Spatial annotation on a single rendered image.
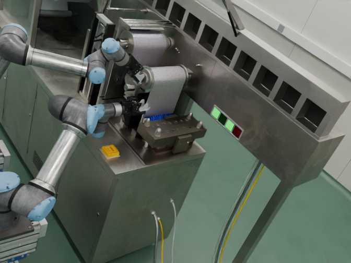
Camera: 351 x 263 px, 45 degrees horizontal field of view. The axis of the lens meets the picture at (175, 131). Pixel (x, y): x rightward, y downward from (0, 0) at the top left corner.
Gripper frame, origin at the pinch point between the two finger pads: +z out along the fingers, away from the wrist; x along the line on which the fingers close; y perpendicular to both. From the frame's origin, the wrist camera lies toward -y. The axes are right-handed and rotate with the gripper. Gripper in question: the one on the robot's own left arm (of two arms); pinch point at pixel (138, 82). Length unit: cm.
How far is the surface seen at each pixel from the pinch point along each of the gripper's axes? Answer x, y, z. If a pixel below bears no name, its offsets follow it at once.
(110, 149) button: -16.3, -35.8, 4.8
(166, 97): -6.7, 6.1, 19.1
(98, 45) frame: 36.2, -1.2, -6.2
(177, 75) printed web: -5.3, 18.9, 13.7
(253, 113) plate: -52, 31, 22
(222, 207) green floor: -20, -21, 168
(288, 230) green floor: -64, 6, 200
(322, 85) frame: -76, 58, 4
